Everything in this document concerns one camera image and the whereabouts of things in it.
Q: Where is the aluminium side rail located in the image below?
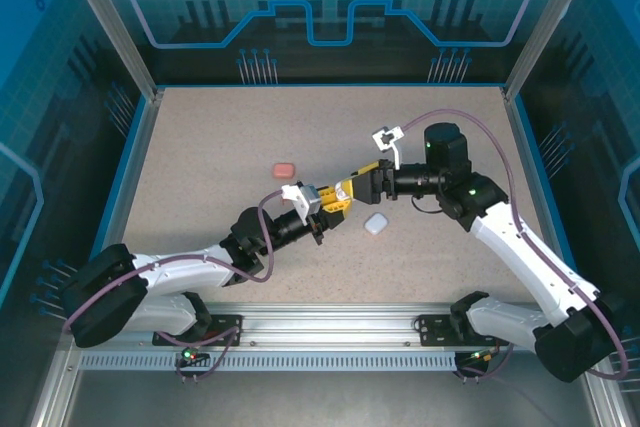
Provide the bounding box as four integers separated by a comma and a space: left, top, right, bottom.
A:
27, 89, 165, 427
501, 89, 624, 427

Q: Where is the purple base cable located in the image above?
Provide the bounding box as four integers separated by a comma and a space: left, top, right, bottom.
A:
452, 341, 556, 421
159, 320, 244, 384

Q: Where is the aluminium frame post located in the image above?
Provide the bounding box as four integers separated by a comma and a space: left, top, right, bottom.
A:
54, 0, 166, 103
502, 0, 601, 101

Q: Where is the blue side edge trim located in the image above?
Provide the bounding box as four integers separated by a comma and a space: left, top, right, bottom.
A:
513, 94, 576, 261
79, 95, 150, 291

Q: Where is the slotted grey cable duct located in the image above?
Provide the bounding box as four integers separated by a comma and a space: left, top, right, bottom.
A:
79, 350, 462, 373

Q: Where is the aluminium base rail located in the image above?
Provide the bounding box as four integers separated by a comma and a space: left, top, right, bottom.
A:
207, 301, 546, 349

